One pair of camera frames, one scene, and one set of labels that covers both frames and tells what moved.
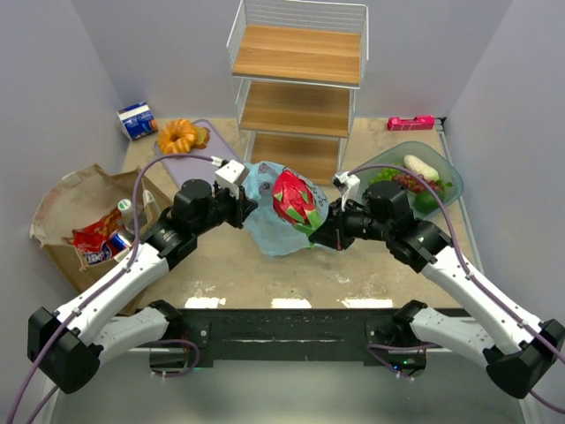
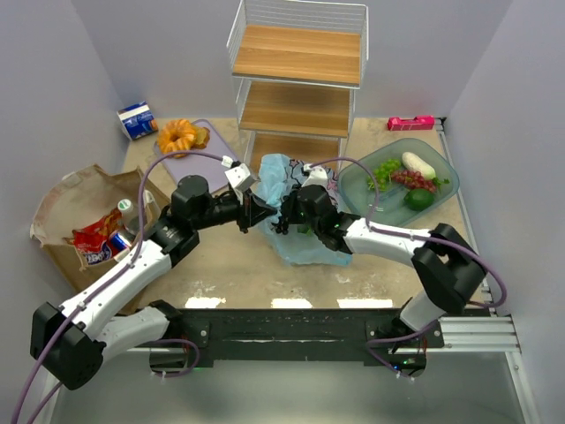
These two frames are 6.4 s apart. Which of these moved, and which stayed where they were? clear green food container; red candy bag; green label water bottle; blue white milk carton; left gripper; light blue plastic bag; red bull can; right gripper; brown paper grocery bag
Moved: left gripper; right gripper; light blue plastic bag
Stayed: blue white milk carton; clear green food container; green label water bottle; red bull can; red candy bag; brown paper grocery bag
